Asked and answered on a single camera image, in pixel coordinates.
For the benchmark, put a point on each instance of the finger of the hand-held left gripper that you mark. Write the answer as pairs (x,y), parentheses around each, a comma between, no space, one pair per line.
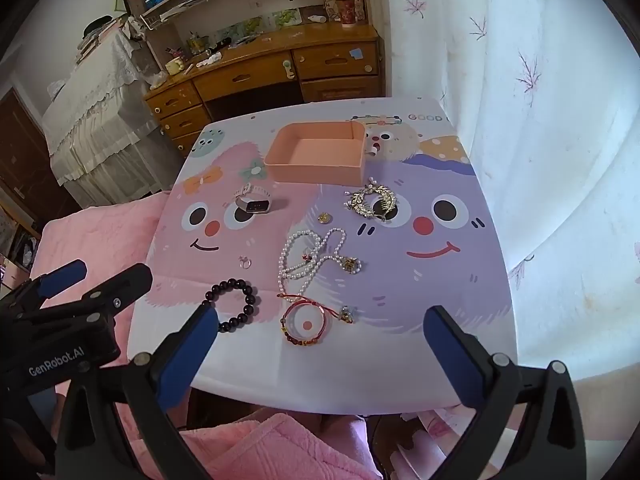
(122,287)
(62,276)

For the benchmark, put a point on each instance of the wooden desk hutch shelf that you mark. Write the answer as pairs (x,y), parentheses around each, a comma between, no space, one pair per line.
(167,32)

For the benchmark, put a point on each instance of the gold leaf brooch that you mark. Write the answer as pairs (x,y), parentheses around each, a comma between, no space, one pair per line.
(356,200)

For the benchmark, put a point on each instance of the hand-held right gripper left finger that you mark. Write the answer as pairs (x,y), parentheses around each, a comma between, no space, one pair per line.
(190,350)

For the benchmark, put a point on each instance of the red paper cup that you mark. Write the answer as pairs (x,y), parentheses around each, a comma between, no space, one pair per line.
(346,10)

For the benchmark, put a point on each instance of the white lace cover cloth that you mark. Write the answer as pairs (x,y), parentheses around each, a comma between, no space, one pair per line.
(100,110)

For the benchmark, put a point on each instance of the dark wooden door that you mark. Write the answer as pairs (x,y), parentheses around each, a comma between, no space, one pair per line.
(20,160)

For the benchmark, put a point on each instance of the cartoon monster printed tablecloth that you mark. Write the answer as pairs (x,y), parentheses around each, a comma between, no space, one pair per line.
(425,280)

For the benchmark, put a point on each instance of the fruit picture panel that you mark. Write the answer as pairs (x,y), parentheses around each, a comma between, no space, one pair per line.
(260,24)

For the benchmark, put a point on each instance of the wooden desk with drawers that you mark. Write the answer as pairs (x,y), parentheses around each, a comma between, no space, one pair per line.
(250,77)

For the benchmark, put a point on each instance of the small gold blue charm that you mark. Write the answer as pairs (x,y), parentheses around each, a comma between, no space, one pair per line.
(346,314)

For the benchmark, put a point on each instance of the white leaf print curtain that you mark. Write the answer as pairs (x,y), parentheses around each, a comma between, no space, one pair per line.
(550,135)

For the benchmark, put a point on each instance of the pink rectangular tray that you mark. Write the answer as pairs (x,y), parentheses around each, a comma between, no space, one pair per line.
(320,170)

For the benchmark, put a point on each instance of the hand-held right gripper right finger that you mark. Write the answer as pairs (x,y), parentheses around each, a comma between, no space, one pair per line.
(455,360)

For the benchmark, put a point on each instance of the green white drawer hook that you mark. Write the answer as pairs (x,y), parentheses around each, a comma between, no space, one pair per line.
(288,67)

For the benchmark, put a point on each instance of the small white tube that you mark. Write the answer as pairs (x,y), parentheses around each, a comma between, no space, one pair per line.
(317,19)

